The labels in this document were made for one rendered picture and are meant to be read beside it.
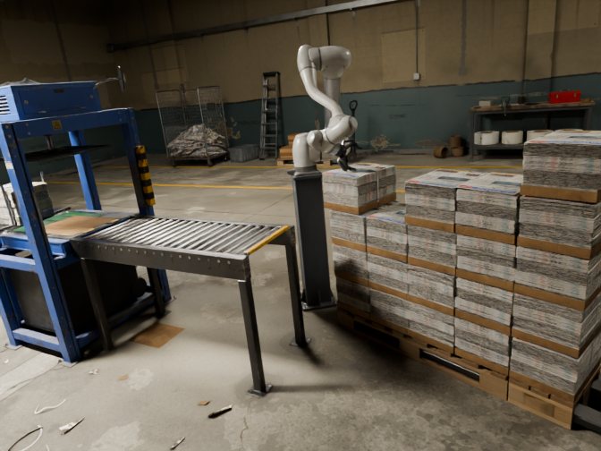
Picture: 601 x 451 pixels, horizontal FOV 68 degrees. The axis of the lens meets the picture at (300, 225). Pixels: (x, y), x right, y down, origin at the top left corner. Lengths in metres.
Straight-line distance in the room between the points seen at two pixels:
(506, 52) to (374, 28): 2.45
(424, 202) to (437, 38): 7.00
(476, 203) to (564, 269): 0.46
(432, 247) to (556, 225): 0.63
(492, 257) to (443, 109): 7.07
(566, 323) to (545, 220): 0.46
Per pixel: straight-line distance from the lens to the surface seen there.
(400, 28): 9.38
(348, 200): 2.70
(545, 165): 2.08
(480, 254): 2.31
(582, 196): 2.05
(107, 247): 2.93
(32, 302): 3.63
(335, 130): 2.47
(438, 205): 2.34
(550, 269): 2.19
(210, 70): 11.42
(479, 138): 8.58
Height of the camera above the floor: 1.61
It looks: 18 degrees down
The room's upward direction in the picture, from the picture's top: 6 degrees counter-clockwise
